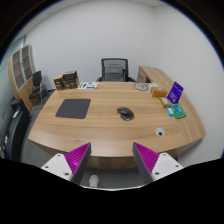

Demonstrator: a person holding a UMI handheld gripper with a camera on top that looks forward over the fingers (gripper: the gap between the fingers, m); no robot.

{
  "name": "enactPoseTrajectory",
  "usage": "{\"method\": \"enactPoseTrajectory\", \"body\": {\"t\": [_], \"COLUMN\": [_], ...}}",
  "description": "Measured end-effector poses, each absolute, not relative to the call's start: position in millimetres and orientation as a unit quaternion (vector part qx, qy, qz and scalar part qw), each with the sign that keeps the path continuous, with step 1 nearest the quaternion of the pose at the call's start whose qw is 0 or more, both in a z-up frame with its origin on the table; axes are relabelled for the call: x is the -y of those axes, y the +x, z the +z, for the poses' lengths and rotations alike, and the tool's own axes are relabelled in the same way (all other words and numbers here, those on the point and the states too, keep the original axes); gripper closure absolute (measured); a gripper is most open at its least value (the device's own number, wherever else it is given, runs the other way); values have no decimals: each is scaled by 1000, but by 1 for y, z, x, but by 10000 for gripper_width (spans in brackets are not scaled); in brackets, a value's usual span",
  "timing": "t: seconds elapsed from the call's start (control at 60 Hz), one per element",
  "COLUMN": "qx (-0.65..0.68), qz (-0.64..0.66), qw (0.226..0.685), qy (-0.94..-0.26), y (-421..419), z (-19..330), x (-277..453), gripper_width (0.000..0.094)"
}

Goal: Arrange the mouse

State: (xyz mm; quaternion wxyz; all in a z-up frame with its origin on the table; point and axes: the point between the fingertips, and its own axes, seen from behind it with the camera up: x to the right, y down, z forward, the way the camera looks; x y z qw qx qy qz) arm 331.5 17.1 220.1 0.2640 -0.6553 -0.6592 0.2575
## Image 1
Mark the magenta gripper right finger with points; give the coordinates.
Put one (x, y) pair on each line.
(153, 166)

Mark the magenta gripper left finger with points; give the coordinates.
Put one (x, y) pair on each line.
(70, 166)

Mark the dark grey computer mouse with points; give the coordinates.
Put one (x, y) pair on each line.
(125, 113)

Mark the dark grey mouse pad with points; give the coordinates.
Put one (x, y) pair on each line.
(73, 108)

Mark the white shoe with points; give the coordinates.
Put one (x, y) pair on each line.
(94, 181)

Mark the small blue packet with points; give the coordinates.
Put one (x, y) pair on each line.
(170, 111)

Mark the green packet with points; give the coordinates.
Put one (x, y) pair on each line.
(178, 111)

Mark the small tan box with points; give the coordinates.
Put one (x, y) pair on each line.
(164, 102)

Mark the orange cardboard box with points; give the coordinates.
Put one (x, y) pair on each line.
(158, 92)

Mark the round grey coaster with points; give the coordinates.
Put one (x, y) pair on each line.
(141, 86)

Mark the purple standing card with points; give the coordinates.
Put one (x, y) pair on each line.
(175, 93)

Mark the white paper note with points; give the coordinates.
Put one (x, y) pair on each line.
(153, 84)

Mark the white printed leaflet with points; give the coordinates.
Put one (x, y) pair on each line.
(88, 85)

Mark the black visitor chair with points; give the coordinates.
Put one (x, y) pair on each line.
(37, 88)

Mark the dark brown cardboard box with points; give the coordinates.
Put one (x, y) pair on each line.
(70, 80)

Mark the wooden side cabinet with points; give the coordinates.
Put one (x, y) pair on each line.
(150, 74)

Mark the grey mesh office chair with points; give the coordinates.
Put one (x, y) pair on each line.
(115, 70)

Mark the wooden bookshelf cabinet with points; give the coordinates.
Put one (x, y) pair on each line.
(20, 70)

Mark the white cable grommet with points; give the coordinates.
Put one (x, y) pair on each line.
(160, 132)

